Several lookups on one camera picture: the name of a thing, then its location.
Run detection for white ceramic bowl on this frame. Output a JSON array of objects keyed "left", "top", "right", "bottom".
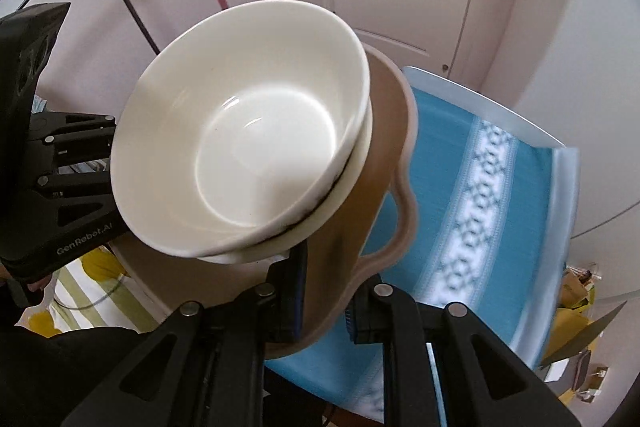
[
  {"left": 110, "top": 0, "right": 373, "bottom": 258},
  {"left": 197, "top": 104, "right": 375, "bottom": 265}
]

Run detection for person's left hand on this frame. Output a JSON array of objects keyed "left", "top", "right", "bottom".
[{"left": 27, "top": 274, "right": 52, "bottom": 297}]

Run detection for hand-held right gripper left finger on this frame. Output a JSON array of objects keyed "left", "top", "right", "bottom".
[{"left": 60, "top": 239, "right": 311, "bottom": 427}]

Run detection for blue patterned tablecloth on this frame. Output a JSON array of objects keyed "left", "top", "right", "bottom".
[{"left": 265, "top": 87, "right": 581, "bottom": 424}]

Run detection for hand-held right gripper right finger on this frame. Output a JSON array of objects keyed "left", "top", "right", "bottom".
[{"left": 344, "top": 274, "right": 576, "bottom": 427}]

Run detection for brown cardboard piece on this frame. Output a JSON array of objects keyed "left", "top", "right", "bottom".
[{"left": 540, "top": 302, "right": 627, "bottom": 369}]

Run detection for pink scalloped tray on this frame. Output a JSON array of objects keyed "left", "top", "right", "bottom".
[{"left": 110, "top": 42, "right": 420, "bottom": 360}]

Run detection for yellow striped cloth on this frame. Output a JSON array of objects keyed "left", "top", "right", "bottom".
[{"left": 20, "top": 246, "right": 157, "bottom": 334}]

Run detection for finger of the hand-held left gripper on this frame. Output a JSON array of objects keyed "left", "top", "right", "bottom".
[
  {"left": 32, "top": 167, "right": 127, "bottom": 233},
  {"left": 30, "top": 112, "right": 119, "bottom": 168}
]

